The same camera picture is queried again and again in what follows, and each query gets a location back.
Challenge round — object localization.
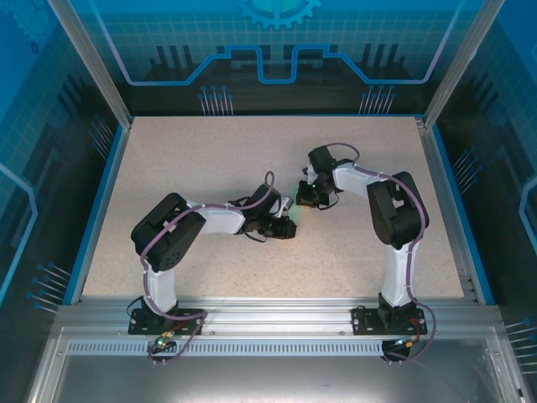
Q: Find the steel sheet panel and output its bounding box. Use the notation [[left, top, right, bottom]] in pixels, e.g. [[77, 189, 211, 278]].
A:
[[24, 327, 529, 403]]

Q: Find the blue table edge strip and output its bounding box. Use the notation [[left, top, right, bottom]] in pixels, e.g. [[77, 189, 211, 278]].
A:
[[61, 124, 129, 306], [431, 123, 499, 306]]

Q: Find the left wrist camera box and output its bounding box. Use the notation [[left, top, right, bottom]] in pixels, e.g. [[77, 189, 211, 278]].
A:
[[274, 196, 295, 217]]

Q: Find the long aluminium base rail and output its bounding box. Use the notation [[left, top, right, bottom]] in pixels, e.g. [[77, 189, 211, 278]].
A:
[[54, 296, 503, 337]]

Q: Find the slotted metal cable tray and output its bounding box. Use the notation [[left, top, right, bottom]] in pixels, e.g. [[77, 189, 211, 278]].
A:
[[65, 341, 427, 358]]

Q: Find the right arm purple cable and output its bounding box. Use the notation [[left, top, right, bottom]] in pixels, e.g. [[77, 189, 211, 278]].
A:
[[327, 142, 440, 367]]

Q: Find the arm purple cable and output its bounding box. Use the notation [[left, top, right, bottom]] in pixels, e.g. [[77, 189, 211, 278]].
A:
[[327, 142, 440, 367], [140, 170, 277, 367]]

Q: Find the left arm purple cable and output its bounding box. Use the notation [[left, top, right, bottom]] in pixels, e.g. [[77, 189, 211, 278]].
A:
[[140, 170, 277, 367]]

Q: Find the aluminium side rail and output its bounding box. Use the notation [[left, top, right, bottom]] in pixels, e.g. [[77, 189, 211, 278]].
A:
[[414, 116, 482, 306]]

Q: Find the cable connector with light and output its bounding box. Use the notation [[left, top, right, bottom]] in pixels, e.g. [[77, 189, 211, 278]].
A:
[[392, 334, 420, 350], [151, 330, 177, 354]]

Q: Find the aluminium frame post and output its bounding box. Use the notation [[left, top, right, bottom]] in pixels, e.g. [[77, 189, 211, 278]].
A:
[[422, 0, 505, 129], [45, 0, 133, 129]]

